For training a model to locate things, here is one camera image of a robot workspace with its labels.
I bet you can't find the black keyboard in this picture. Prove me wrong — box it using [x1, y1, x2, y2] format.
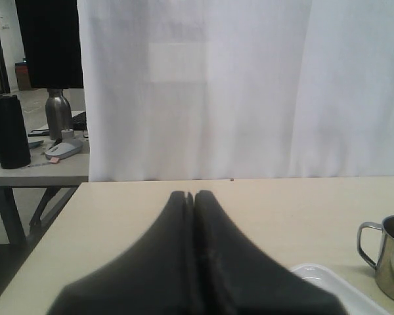
[72, 112, 87, 131]

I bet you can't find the steel mug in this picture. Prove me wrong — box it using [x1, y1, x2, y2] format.
[357, 215, 394, 300]

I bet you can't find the grey side table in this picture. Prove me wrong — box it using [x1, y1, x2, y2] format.
[0, 131, 89, 245]

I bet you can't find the black cylindrical tumbler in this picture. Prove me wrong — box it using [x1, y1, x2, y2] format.
[0, 95, 31, 169]

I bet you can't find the grey computer mouse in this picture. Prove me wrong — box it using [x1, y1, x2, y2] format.
[45, 138, 83, 159]

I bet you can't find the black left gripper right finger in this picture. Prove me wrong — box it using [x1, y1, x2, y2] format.
[193, 190, 347, 314]

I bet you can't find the white curtain backdrop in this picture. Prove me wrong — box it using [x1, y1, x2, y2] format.
[77, 1, 394, 182]

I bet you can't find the silver metal bottle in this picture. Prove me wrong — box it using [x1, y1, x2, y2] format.
[45, 89, 73, 140]

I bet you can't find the white plastic tray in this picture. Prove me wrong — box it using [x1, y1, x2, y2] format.
[290, 263, 389, 315]

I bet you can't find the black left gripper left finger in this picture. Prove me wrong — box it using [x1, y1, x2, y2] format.
[48, 191, 197, 314]

